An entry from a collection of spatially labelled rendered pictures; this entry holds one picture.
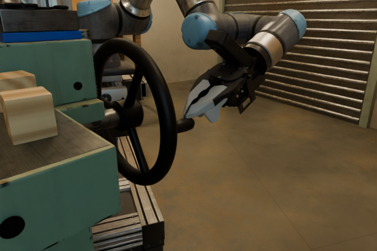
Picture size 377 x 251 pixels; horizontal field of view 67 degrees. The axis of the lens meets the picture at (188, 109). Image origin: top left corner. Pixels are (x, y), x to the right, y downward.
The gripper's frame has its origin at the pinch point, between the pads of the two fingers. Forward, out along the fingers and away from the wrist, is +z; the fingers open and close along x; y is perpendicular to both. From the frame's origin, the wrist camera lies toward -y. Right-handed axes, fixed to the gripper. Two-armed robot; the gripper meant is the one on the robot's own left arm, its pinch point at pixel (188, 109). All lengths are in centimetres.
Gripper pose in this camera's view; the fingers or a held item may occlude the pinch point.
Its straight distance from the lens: 50.6
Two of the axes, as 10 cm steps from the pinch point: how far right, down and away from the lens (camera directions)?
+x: -6.7, -3.0, 6.8
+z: -6.8, 6.2, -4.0
